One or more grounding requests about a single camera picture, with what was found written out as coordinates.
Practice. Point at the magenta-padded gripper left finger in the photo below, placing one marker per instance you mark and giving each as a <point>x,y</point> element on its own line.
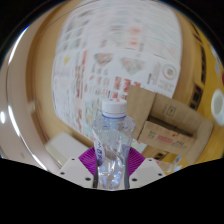
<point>75,171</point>

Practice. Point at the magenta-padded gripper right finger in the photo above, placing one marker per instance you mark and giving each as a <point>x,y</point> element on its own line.
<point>146,171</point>

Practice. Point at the clear white-capped water bottle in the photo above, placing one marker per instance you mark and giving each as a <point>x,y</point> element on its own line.
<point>112,143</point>

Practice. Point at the brown cardboard box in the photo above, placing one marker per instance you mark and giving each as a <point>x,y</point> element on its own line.
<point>166,126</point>

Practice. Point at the white cup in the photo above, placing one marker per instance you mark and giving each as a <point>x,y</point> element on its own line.
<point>218,106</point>

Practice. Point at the large wall poster with maps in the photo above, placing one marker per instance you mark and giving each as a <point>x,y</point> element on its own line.
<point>116,50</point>

